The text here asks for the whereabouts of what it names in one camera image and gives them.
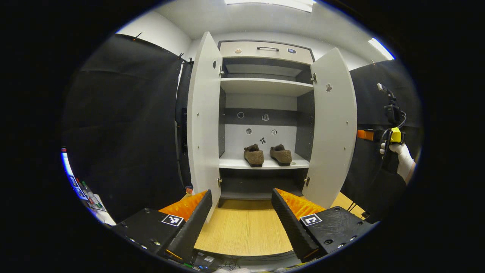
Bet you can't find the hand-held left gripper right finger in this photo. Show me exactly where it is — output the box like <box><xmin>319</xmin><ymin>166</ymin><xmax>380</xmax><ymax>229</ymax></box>
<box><xmin>271</xmin><ymin>188</ymin><xmax>379</xmax><ymax>263</ymax></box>

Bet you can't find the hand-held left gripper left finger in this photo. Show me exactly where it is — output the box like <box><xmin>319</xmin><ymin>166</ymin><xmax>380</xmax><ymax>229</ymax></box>
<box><xmin>114</xmin><ymin>190</ymin><xmax>213</xmax><ymax>264</ymax></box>

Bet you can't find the grey cabinet door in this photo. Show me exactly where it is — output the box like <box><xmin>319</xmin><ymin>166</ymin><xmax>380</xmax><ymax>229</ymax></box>
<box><xmin>302</xmin><ymin>47</ymin><xmax>358</xmax><ymax>209</ymax></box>
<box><xmin>187</xmin><ymin>31</ymin><xmax>223</xmax><ymax>222</ymax></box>

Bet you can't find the brown fuzzy shoe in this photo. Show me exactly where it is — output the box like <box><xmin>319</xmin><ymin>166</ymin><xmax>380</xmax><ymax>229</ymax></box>
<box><xmin>243</xmin><ymin>144</ymin><xmax>264</xmax><ymax>168</ymax></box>
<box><xmin>269</xmin><ymin>144</ymin><xmax>293</xmax><ymax>166</ymax></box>

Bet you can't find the grey shoe cabinet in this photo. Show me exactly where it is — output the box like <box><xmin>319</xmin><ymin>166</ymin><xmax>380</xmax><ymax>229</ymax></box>
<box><xmin>187</xmin><ymin>31</ymin><xmax>358</xmax><ymax>222</ymax></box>

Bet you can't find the grey cabinet drawer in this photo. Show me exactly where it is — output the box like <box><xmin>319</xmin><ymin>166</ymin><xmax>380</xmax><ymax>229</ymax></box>
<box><xmin>218</xmin><ymin>40</ymin><xmax>315</xmax><ymax>64</ymax></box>

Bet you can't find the narrow ceiling light panel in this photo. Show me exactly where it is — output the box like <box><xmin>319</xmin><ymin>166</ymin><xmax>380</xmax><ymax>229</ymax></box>
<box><xmin>368</xmin><ymin>37</ymin><xmax>396</xmax><ymax>60</ymax></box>

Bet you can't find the marker pen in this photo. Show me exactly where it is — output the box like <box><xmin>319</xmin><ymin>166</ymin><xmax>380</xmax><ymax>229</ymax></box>
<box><xmin>78</xmin><ymin>180</ymin><xmax>106</xmax><ymax>213</ymax></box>

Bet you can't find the black backdrop cloth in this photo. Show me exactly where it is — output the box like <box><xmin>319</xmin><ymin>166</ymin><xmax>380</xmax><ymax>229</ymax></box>
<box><xmin>63</xmin><ymin>33</ymin><xmax>422</xmax><ymax>224</ymax></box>

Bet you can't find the white printed sheet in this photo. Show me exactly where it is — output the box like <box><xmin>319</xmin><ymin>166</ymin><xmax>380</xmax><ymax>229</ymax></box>
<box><xmin>62</xmin><ymin>149</ymin><xmax>91</xmax><ymax>203</ymax></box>

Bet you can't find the large ceiling light panel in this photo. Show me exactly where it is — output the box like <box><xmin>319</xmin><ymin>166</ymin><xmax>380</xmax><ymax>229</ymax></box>
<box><xmin>224</xmin><ymin>0</ymin><xmax>317</xmax><ymax>12</ymax></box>

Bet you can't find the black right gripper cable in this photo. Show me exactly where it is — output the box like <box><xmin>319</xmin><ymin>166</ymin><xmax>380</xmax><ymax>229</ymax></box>
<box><xmin>349</xmin><ymin>110</ymin><xmax>407</xmax><ymax>213</ymax></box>

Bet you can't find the black cabinet door handle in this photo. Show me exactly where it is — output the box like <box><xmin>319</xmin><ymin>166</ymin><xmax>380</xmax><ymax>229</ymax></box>
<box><xmin>181</xmin><ymin>108</ymin><xmax>188</xmax><ymax>153</ymax></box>

